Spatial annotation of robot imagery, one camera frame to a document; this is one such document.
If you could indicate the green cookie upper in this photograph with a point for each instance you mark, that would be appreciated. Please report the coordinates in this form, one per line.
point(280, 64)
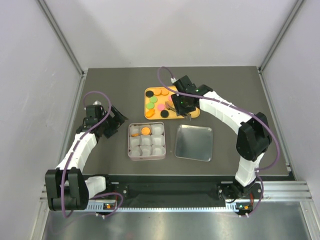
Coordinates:
point(153, 99)

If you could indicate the orange fish cookie left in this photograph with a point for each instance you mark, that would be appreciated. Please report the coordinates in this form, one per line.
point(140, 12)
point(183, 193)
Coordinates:
point(149, 113)

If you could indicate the round orange cookie top-left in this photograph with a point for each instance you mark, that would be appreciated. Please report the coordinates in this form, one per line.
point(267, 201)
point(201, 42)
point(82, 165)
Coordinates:
point(157, 91)

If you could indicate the slotted cable duct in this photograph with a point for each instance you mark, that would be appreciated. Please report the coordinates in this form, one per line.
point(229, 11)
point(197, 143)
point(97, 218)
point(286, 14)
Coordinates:
point(108, 207)

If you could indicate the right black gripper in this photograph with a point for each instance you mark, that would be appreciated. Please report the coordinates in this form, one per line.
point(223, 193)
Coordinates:
point(180, 110)

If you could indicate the black sandwich cookie bottom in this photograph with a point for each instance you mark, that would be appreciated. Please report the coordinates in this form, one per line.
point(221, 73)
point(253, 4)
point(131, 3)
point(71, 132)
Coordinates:
point(164, 114)

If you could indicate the tan dotted round cookie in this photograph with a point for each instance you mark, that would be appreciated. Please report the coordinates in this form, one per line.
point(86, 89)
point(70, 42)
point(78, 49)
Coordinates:
point(145, 130)

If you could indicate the yellow cookie tray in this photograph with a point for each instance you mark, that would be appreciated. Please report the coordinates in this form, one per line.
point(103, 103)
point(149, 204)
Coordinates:
point(158, 104)

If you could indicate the black sandwich cookie top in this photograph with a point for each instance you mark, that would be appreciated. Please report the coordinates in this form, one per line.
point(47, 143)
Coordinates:
point(149, 93)

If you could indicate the black sandwich cookie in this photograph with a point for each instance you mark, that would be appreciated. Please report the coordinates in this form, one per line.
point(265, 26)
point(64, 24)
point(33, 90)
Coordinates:
point(149, 93)
point(164, 114)

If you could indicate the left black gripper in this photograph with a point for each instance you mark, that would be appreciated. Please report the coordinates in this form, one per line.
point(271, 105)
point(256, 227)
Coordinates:
point(116, 121)

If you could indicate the green cookie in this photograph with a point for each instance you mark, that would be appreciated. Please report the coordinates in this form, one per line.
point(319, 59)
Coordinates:
point(153, 99)
point(150, 105)

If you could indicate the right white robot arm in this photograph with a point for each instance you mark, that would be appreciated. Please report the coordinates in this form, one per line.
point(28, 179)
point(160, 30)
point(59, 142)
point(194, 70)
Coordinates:
point(253, 139)

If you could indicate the green cookie lower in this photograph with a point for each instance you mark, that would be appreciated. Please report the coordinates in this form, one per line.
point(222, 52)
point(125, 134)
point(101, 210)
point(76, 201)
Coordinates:
point(150, 105)

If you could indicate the silver tin lid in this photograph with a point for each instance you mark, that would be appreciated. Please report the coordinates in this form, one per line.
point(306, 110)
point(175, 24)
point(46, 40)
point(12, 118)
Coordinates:
point(194, 143)

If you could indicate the pink cookie tin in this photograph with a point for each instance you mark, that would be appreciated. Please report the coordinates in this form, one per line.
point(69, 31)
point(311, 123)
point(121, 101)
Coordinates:
point(146, 141)

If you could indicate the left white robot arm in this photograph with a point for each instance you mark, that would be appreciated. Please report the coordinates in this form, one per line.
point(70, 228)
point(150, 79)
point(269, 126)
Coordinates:
point(66, 187)

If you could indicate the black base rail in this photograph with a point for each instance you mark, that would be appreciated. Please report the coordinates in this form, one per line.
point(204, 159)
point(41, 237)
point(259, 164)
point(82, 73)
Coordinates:
point(177, 191)

